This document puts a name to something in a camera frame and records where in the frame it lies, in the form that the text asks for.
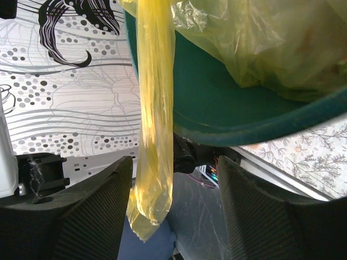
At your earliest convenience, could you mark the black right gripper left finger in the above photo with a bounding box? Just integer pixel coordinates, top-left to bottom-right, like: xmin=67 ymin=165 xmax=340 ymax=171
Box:
xmin=1 ymin=156 xmax=133 ymax=259

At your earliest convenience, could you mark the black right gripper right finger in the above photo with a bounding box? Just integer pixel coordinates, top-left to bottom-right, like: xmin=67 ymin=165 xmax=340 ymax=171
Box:
xmin=217 ymin=156 xmax=346 ymax=259

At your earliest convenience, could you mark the teal plastic trash bin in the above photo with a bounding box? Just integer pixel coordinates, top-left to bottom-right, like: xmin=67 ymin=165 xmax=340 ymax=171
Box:
xmin=123 ymin=8 xmax=347 ymax=147

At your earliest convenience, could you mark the yellow trash bag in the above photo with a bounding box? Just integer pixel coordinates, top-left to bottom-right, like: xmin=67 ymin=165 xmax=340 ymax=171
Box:
xmin=118 ymin=0 xmax=347 ymax=242

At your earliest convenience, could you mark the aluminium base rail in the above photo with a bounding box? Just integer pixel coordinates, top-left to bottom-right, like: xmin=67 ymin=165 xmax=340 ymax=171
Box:
xmin=231 ymin=147 xmax=333 ymax=201

